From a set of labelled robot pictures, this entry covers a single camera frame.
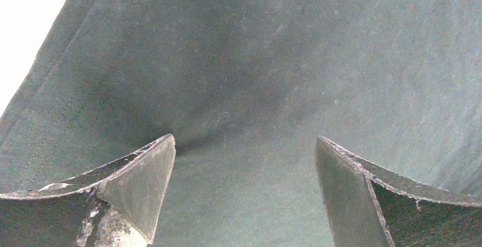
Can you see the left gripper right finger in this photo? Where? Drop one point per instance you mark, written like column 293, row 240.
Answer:
column 369, row 205

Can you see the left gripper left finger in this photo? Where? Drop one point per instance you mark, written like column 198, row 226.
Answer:
column 116, row 204

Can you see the black t shirt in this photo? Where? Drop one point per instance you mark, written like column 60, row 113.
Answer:
column 246, row 87

